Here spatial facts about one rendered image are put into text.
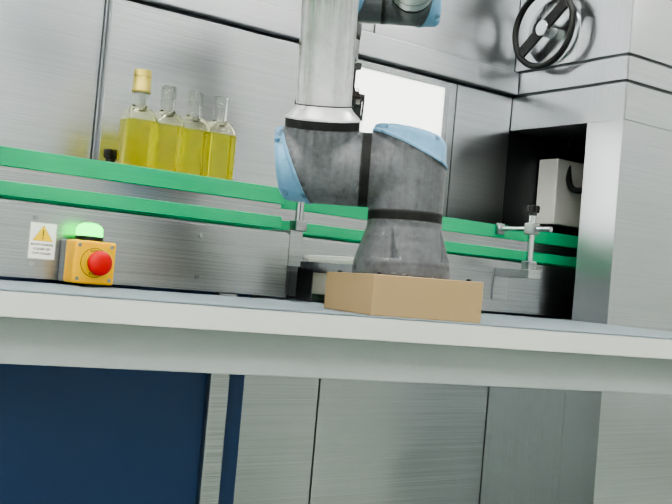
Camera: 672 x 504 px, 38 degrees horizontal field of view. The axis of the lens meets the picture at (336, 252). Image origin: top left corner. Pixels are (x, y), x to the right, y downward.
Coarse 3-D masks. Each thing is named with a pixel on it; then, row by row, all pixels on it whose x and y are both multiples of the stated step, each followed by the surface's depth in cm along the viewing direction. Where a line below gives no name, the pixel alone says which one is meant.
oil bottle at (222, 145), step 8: (216, 120) 192; (216, 128) 190; (224, 128) 191; (232, 128) 192; (216, 136) 190; (224, 136) 191; (232, 136) 192; (216, 144) 190; (224, 144) 191; (232, 144) 192; (216, 152) 190; (224, 152) 191; (232, 152) 192; (208, 160) 190; (216, 160) 190; (224, 160) 191; (232, 160) 192; (208, 168) 190; (216, 168) 190; (224, 168) 191; (232, 168) 192; (208, 176) 190; (216, 176) 190; (224, 176) 191; (232, 176) 192
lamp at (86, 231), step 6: (78, 228) 157; (84, 228) 157; (90, 228) 157; (96, 228) 157; (102, 228) 159; (78, 234) 157; (84, 234) 157; (90, 234) 157; (96, 234) 157; (102, 234) 159; (90, 240) 157; (96, 240) 157; (102, 240) 159
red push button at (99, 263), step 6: (96, 252) 153; (102, 252) 154; (90, 258) 153; (96, 258) 153; (102, 258) 153; (108, 258) 154; (90, 264) 153; (96, 264) 153; (102, 264) 153; (108, 264) 154; (90, 270) 153; (96, 270) 153; (102, 270) 154; (108, 270) 154
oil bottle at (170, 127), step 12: (168, 120) 184; (180, 120) 186; (156, 132) 184; (168, 132) 184; (180, 132) 186; (156, 144) 183; (168, 144) 184; (180, 144) 186; (156, 156) 183; (168, 156) 184; (180, 156) 186; (156, 168) 183; (168, 168) 184; (180, 168) 186
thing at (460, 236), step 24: (288, 216) 199; (312, 216) 202; (336, 216) 206; (360, 216) 209; (360, 240) 209; (456, 240) 225; (480, 240) 230; (504, 240) 234; (552, 240) 244; (576, 240) 249; (552, 264) 244
